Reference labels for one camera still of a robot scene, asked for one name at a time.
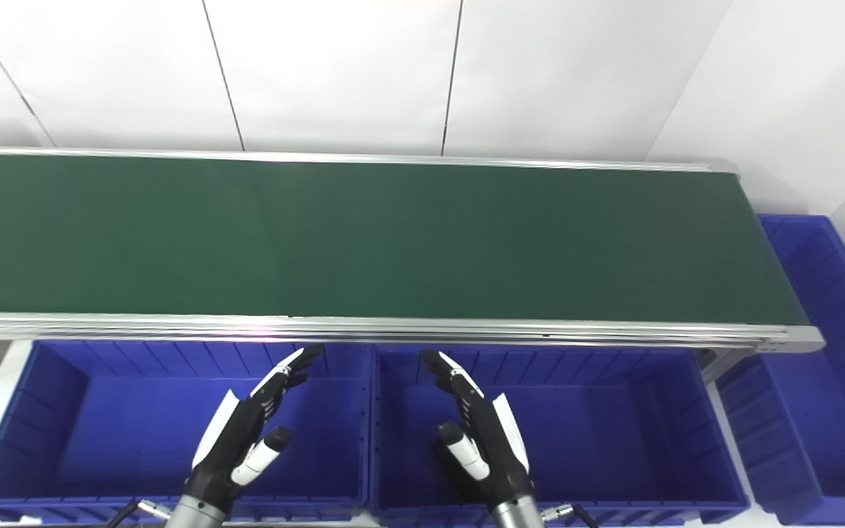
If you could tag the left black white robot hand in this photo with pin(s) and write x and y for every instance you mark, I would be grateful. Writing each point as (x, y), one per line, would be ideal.
(228, 447)

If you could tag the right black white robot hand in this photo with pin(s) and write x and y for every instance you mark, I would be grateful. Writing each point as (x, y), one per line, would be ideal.
(496, 455)

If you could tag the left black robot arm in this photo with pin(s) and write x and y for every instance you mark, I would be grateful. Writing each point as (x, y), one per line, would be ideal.
(199, 515)

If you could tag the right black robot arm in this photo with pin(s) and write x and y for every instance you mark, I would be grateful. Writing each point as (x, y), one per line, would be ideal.
(518, 517)

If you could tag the blue plastic bin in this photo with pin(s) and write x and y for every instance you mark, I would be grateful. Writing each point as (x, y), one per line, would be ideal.
(613, 440)
(811, 425)
(122, 433)

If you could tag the green conveyor belt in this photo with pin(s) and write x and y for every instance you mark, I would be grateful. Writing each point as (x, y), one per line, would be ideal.
(393, 242)
(466, 330)

